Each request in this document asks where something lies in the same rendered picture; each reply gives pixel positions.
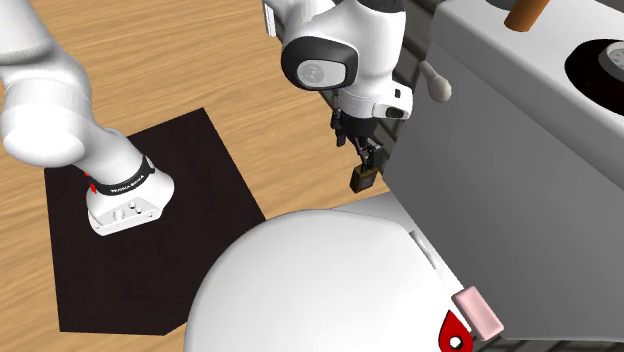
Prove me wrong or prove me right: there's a red teardrop-shaped tag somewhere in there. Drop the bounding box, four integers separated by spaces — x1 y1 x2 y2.
438 309 475 352

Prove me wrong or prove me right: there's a dark robot stand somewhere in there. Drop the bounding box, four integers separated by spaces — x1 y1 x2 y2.
43 107 267 337

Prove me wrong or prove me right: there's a brown cylinder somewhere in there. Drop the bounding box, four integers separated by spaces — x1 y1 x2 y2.
503 0 552 33

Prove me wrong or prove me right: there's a pink rectangular block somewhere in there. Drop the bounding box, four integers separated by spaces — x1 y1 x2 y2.
451 285 505 342

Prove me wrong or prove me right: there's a grey round disc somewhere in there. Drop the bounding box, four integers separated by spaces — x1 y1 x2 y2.
597 41 624 75

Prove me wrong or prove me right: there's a black round dish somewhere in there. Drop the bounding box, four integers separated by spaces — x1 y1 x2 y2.
564 39 624 118

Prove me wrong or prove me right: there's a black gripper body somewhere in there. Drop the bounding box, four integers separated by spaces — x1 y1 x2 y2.
330 108 380 145

